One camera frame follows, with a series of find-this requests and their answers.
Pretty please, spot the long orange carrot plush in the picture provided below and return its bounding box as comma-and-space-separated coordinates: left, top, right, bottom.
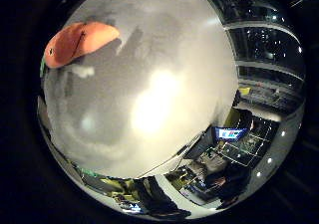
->
39, 20, 122, 79

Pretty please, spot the open black laptop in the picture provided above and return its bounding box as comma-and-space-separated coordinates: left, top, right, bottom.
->
183, 125, 249, 160

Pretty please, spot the small yellow object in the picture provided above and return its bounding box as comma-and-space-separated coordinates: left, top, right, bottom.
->
237, 86, 252, 97

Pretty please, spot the person in dark clothes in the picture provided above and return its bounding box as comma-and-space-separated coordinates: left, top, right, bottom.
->
203, 163, 253, 210

